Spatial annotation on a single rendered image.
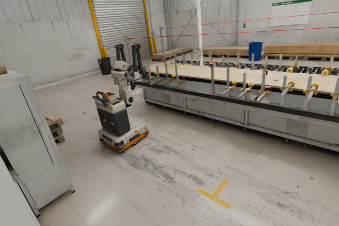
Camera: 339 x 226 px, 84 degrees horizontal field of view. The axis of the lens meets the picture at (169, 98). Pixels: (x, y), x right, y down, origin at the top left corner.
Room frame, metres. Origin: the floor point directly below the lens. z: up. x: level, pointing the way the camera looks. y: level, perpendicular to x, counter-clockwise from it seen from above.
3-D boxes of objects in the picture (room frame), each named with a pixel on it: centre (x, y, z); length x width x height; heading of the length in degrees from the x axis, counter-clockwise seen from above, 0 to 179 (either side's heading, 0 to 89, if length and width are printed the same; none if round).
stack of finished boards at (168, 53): (11.09, -0.50, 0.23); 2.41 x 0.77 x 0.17; 138
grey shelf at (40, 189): (2.04, 1.83, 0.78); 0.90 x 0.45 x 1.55; 46
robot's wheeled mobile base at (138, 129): (2.96, 0.88, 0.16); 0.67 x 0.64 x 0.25; 136
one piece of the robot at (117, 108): (2.90, 0.95, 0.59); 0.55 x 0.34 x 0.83; 46
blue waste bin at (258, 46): (7.80, -3.74, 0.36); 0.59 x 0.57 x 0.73; 136
